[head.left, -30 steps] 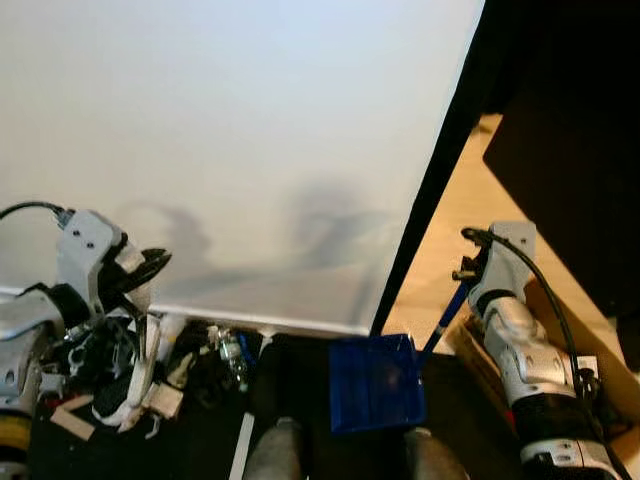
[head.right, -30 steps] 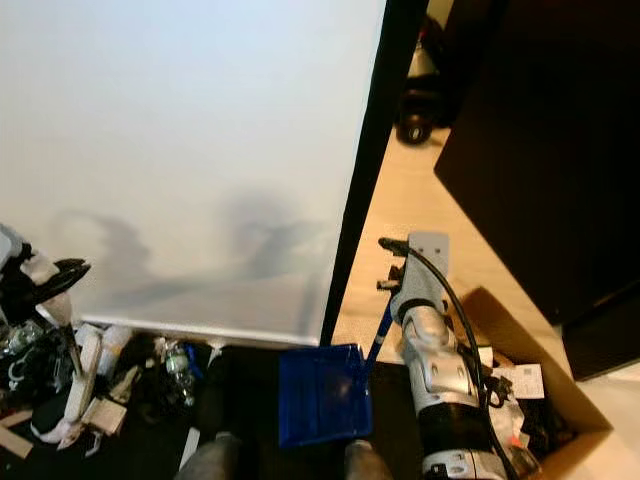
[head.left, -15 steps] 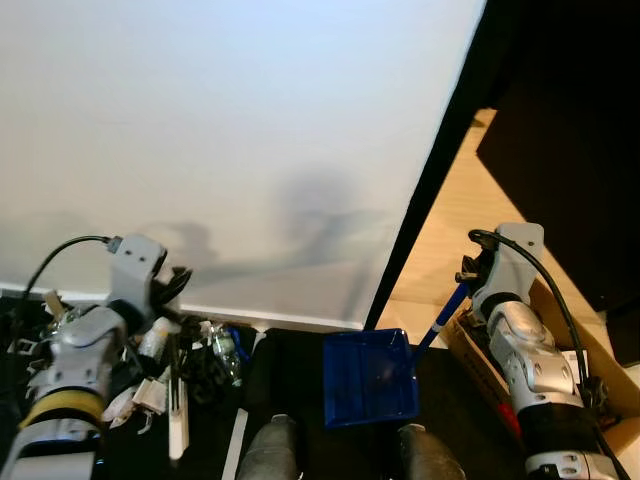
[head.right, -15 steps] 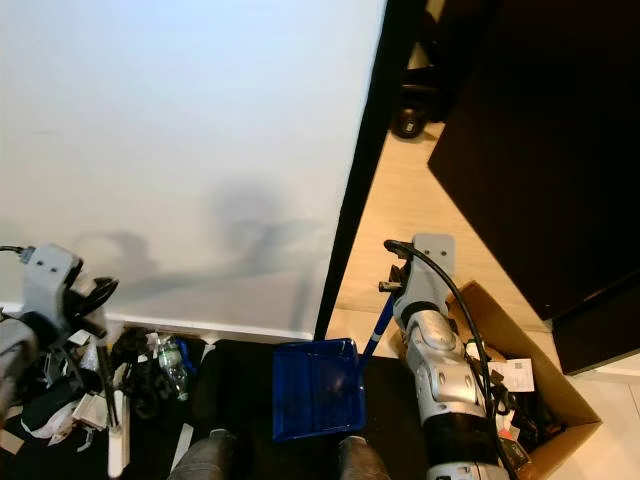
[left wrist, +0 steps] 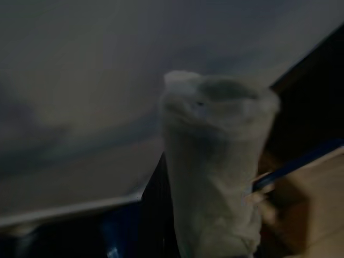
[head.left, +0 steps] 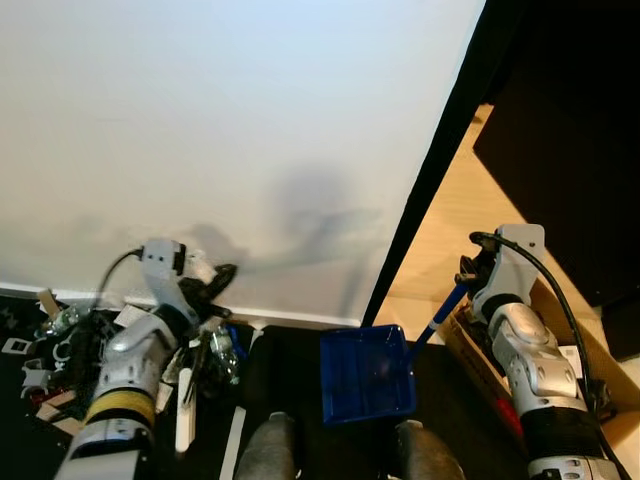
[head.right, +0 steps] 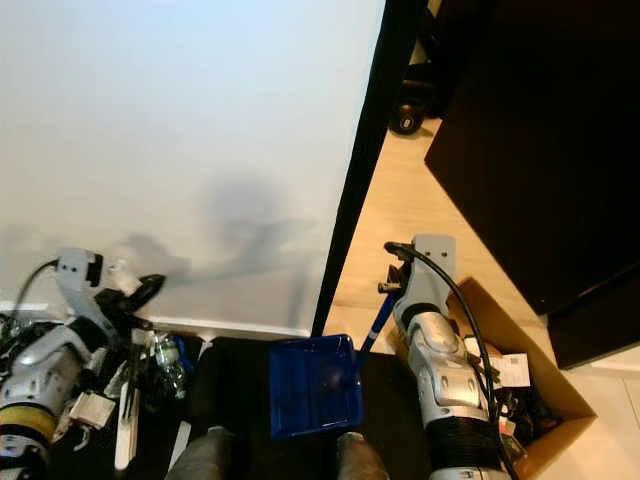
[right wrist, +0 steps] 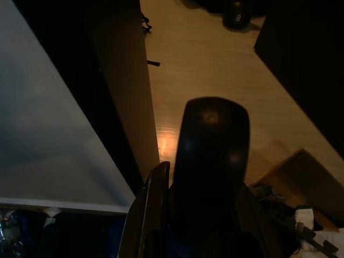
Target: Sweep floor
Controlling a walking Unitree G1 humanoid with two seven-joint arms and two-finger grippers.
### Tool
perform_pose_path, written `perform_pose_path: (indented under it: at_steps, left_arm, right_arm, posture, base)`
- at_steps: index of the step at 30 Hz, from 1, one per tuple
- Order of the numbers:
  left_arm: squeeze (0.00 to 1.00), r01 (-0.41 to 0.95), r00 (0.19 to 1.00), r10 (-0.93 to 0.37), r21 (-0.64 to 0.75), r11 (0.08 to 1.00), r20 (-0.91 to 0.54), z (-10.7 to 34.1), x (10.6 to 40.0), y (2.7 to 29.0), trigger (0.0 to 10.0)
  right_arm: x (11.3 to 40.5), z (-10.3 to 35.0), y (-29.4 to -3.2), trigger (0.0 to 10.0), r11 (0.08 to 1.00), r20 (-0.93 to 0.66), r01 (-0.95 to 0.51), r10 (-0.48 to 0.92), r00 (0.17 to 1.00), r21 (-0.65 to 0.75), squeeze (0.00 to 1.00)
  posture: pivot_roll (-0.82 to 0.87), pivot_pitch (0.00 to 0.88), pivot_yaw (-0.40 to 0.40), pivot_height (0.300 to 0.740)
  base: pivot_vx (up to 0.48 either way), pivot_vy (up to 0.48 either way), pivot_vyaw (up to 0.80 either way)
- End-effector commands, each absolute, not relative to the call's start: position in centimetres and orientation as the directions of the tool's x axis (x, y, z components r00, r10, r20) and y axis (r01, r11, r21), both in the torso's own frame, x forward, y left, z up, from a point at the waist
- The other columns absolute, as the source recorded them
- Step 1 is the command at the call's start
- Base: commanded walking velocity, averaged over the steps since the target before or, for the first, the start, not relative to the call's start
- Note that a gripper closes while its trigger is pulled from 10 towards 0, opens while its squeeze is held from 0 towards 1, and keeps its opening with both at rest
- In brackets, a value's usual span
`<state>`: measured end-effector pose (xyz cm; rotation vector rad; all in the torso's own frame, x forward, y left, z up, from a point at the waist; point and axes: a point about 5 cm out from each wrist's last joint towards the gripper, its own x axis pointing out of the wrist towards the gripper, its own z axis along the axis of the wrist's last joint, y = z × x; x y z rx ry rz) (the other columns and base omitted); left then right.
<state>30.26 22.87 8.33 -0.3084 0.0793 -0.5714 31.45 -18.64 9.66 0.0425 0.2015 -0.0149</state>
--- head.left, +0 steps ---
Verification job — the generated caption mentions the clear plastic bottle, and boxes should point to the clear plastic bottle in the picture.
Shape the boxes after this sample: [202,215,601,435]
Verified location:
[208,325,241,386]
[38,305,86,339]

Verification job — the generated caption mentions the black-handled broom with white head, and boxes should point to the black-handled broom with white head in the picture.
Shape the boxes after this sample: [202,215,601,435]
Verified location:
[175,315,211,456]

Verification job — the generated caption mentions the blue long-handled dustpan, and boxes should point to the blue long-handled dustpan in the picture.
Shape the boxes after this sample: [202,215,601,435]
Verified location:
[320,283,471,426]

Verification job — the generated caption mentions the brown cardboard box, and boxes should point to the brown cardboard box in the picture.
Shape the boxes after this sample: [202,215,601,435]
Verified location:
[440,280,640,476]

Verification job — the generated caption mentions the white flat strip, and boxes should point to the white flat strip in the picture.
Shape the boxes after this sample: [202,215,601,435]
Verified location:
[218,405,247,480]

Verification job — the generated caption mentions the grey left robot leg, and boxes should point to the grey left robot leg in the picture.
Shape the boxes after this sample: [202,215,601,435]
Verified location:
[235,412,301,480]

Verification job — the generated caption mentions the grey robot leg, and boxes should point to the grey robot leg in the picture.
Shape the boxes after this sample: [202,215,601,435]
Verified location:
[395,420,466,480]
[235,412,301,480]

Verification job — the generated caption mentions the black cabinet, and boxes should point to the black cabinet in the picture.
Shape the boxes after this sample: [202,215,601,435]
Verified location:
[472,0,640,361]

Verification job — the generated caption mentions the grey right robot leg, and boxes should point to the grey right robot leg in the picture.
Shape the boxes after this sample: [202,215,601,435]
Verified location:
[395,420,466,480]

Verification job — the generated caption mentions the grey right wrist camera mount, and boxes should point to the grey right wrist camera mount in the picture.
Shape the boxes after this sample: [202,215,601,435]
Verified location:
[490,224,547,301]

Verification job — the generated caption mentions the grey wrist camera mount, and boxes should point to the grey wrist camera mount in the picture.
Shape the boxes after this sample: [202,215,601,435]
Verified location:
[138,238,203,313]
[490,224,547,301]

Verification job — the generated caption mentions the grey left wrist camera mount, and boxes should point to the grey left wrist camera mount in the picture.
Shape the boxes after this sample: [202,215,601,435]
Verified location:
[138,238,203,313]

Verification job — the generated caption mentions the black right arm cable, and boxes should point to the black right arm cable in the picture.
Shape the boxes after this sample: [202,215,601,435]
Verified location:
[468,230,613,421]

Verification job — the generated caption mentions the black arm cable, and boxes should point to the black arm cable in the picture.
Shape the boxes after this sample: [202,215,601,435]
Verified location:
[95,247,146,306]
[468,230,613,421]

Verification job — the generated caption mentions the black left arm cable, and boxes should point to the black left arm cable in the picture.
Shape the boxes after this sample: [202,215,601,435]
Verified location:
[95,247,146,306]

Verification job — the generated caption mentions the black door frame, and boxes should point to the black door frame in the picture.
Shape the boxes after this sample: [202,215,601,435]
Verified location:
[362,0,531,329]

